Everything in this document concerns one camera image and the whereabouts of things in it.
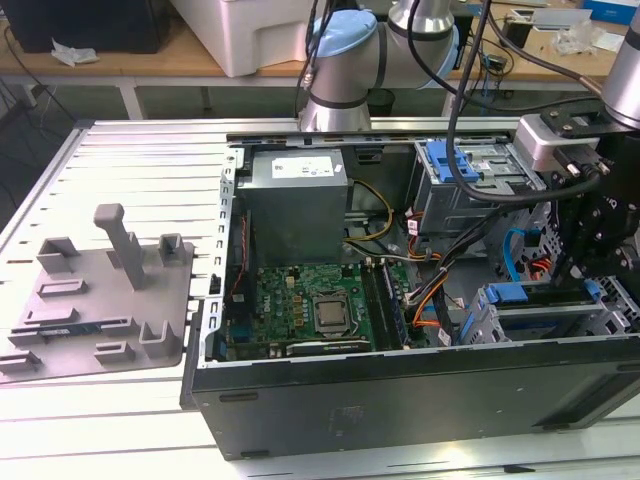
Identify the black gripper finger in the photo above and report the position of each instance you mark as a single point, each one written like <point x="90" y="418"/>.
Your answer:
<point x="580" y="225"/>
<point x="615" y="260"/>

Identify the hard disk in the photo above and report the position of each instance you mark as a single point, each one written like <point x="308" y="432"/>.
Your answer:
<point x="507" y="293"/>

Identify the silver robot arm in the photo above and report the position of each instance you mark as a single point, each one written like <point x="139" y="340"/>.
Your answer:
<point x="350" y="75"/>

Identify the silver disk bay cage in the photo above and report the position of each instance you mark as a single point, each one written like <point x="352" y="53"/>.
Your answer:
<point x="550" y="314"/>

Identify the grey optical drive cage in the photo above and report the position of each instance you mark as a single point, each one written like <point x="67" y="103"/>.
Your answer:
<point x="450" y="215"/>

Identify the blue plastic latch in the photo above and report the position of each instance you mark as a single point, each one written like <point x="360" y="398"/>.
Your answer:
<point x="445" y="167"/>

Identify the clear plastic bag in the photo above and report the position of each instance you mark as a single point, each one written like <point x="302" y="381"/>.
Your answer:
<point x="582" y="40"/>

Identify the blue carton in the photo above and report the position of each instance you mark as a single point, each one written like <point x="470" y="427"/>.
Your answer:
<point x="615" y="10"/>

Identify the silver tray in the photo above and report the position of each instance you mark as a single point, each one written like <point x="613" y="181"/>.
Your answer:
<point x="560" y="19"/>

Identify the small black box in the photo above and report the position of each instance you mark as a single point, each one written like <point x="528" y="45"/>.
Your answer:
<point x="517" y="32"/>

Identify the RAM stick with blue label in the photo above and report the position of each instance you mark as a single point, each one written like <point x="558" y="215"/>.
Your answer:
<point x="395" y="312"/>

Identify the silver CPU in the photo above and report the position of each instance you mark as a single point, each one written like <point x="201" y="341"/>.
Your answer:
<point x="331" y="314"/>

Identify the graphics card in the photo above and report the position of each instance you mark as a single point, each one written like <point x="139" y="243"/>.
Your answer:
<point x="327" y="346"/>

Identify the grey power supply unit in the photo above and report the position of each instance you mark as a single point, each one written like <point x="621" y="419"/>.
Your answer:
<point x="295" y="215"/>

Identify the black open PC case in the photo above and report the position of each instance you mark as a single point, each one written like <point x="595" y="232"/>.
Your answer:
<point x="350" y="410"/>

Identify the green motherboard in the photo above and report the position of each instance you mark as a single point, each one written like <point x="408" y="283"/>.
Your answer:
<point x="280" y="302"/>

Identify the black case fan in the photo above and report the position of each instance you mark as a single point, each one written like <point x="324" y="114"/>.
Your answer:
<point x="236" y="272"/>

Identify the large white box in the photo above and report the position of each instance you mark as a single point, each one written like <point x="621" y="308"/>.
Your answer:
<point x="235" y="35"/>

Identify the wooden desk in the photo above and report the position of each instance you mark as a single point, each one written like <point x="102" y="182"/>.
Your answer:
<point x="150" y="62"/>

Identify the grey parts rack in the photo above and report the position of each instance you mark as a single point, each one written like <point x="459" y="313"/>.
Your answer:
<point x="100" y="310"/>

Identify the large black equipment case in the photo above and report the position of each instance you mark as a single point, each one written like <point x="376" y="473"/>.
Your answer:
<point x="100" y="25"/>

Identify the crumpled white tissue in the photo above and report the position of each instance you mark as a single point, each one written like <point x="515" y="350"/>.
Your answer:
<point x="75" y="54"/>

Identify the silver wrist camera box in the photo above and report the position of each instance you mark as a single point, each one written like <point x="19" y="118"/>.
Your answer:
<point x="540" y="145"/>

